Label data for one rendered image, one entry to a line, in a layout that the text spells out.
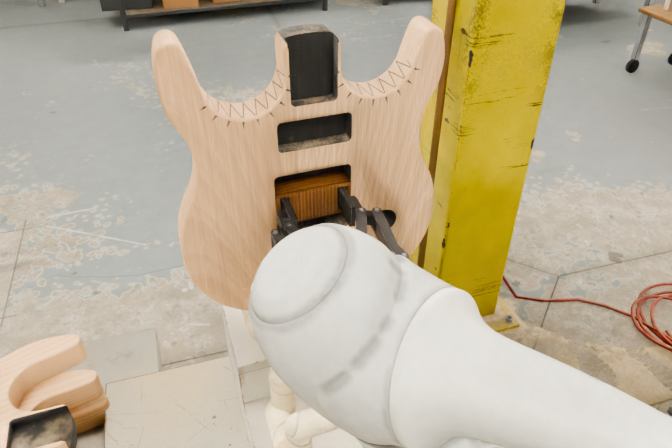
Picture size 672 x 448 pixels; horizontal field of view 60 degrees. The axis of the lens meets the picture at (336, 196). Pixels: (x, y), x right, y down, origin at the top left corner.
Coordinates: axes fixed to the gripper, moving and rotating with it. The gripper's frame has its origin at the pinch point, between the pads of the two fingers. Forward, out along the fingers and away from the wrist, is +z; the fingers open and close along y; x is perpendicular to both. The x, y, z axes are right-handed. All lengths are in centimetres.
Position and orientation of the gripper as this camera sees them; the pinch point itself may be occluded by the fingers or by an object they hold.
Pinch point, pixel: (314, 204)
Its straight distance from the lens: 74.8
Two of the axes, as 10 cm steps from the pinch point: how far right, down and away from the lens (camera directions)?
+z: -3.3, -5.6, 7.6
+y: 9.5, -1.9, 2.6
